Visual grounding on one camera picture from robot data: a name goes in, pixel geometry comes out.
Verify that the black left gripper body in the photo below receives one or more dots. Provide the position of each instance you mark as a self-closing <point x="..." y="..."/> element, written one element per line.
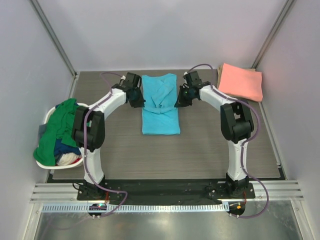
<point x="138" y="100"/>

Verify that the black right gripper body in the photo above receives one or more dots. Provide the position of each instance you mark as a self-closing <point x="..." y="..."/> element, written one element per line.
<point x="185" y="98"/>

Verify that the light blue t shirt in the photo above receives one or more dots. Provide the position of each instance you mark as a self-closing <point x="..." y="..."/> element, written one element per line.
<point x="159" y="114"/>

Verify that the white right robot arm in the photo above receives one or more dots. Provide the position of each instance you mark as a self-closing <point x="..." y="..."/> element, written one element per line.
<point x="236" y="125"/>

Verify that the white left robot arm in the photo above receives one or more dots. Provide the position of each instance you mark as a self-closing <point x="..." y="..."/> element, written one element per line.
<point x="88" y="130"/>

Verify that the pink folded t shirt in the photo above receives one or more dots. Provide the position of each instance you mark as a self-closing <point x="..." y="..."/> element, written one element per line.
<point x="241" y="81"/>

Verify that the green t shirt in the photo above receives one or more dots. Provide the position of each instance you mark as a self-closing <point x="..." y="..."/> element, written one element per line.
<point x="60" y="130"/>

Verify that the navy blue t shirt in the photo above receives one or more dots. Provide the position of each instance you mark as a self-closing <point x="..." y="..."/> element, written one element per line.
<point x="61" y="148"/>

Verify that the white garment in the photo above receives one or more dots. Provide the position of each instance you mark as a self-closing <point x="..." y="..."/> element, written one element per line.
<point x="67" y="159"/>

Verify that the grey garment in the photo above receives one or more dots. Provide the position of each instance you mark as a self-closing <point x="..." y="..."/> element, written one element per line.
<point x="41" y="131"/>

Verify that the white laundry basket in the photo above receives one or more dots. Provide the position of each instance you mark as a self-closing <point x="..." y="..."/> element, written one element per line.
<point x="50" y="165"/>

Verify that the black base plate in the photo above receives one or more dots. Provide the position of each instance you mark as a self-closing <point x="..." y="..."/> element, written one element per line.
<point x="165" y="191"/>

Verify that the aluminium frame rail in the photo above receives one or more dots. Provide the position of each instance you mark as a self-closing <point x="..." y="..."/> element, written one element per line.
<point x="278" y="190"/>

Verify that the white slotted cable duct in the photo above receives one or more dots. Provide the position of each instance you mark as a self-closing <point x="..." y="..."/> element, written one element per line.
<point x="93" y="208"/>

